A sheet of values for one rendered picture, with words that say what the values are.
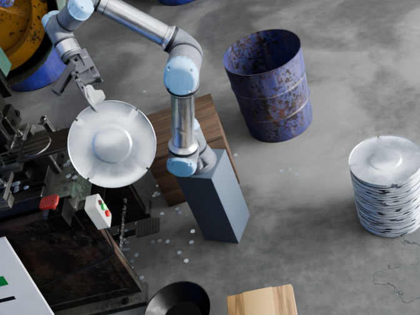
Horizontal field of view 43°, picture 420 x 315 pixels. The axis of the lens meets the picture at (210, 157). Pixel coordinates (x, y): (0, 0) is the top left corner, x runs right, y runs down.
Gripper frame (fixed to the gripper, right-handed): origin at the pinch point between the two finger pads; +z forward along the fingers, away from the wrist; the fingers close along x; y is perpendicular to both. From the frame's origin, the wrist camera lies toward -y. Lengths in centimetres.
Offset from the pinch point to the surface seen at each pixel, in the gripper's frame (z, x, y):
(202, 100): -5, 103, 50
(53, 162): -1, 47, -26
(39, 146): -9, 45, -28
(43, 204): 16.1, 23.1, -32.6
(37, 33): -52, 43, -7
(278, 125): 26, 105, 79
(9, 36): -58, 48, -18
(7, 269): 28, 56, -64
